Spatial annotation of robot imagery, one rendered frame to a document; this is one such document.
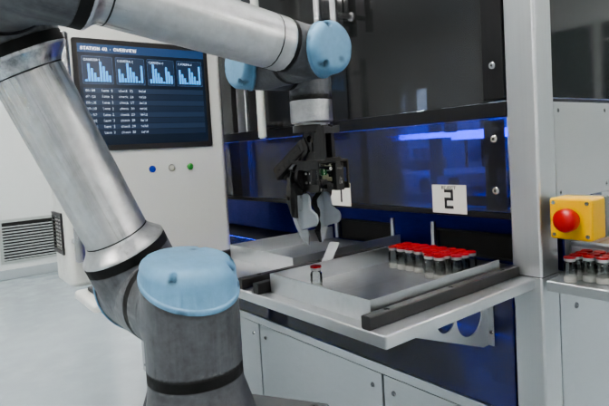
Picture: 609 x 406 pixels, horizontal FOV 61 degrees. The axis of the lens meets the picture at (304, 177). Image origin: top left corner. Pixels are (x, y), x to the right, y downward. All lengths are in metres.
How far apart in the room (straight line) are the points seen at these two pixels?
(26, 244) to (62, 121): 5.49
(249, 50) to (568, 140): 0.68
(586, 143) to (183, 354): 0.89
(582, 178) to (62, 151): 0.95
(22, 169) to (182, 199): 4.57
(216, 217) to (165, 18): 1.13
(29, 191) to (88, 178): 5.44
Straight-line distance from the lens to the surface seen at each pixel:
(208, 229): 1.69
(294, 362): 1.67
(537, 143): 1.03
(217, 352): 0.63
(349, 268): 1.11
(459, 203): 1.12
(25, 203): 6.14
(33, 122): 0.71
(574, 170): 1.15
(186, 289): 0.61
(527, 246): 1.06
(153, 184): 1.61
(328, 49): 0.73
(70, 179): 0.71
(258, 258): 1.22
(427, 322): 0.82
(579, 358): 1.24
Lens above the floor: 1.14
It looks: 3 degrees down
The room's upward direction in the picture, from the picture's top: 3 degrees counter-clockwise
